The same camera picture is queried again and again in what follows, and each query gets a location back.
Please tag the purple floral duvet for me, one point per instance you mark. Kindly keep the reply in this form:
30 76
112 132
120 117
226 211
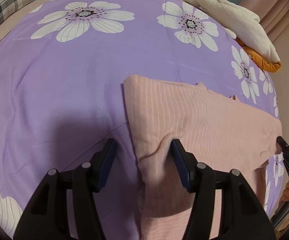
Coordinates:
62 69

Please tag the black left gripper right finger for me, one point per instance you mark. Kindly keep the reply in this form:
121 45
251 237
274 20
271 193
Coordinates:
242 215

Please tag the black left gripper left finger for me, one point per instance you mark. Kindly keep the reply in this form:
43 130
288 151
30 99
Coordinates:
46 217

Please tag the pink curtain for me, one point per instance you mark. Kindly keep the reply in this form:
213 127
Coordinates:
273 15

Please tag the pink striped knit garment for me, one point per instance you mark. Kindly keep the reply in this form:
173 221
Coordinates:
221 132

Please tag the white plush goose toy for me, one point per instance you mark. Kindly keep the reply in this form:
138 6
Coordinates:
244 26

